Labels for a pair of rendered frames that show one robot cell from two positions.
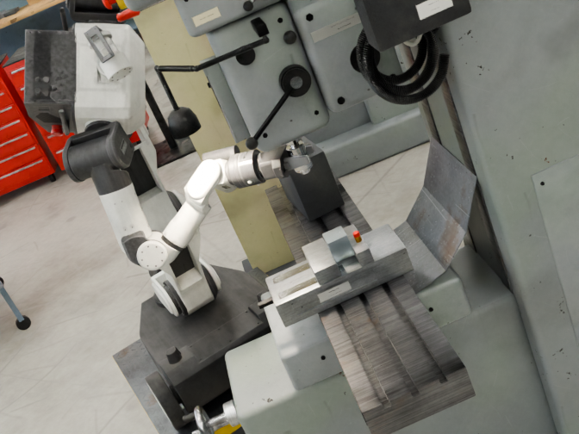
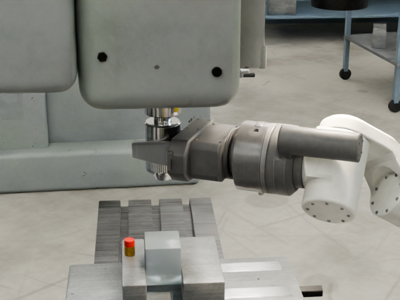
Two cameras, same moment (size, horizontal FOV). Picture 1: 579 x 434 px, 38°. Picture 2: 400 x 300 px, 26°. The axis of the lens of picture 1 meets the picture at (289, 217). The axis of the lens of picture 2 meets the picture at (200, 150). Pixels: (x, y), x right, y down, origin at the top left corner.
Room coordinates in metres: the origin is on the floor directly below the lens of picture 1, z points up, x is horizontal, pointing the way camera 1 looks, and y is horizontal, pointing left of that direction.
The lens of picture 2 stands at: (2.98, -0.10, 1.62)
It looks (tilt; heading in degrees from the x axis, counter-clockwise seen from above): 20 degrees down; 176
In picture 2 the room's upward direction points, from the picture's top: straight up
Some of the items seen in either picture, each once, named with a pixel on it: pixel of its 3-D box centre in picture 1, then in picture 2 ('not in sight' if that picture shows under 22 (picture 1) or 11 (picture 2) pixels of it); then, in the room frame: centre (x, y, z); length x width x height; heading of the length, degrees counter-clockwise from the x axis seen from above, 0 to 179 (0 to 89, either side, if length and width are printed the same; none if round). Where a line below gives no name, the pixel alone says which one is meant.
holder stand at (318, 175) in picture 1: (303, 174); not in sight; (2.33, -0.09, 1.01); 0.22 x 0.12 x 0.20; 9
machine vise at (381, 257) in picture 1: (335, 268); (183, 291); (1.81, -0.05, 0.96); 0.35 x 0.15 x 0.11; 91
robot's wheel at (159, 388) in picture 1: (166, 399); not in sight; (2.26, 0.60, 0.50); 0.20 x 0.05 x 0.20; 17
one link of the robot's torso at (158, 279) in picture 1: (186, 284); not in sight; (2.60, 0.43, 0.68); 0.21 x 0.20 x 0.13; 17
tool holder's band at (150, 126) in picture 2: (295, 146); (162, 124); (1.92, -0.08, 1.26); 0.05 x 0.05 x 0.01
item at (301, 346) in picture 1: (360, 303); not in sight; (1.92, -0.08, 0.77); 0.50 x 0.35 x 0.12; 91
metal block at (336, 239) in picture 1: (338, 244); (162, 257); (1.82, -0.08, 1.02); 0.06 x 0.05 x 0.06; 1
